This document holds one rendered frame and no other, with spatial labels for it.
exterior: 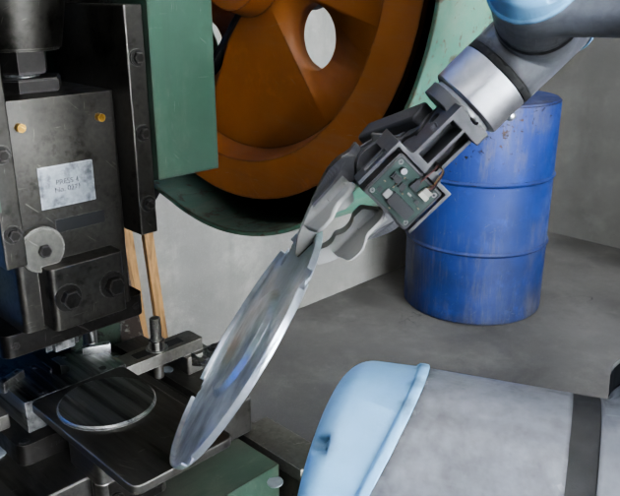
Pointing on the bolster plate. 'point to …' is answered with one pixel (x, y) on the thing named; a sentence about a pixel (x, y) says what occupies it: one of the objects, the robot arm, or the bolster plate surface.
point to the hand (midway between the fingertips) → (310, 248)
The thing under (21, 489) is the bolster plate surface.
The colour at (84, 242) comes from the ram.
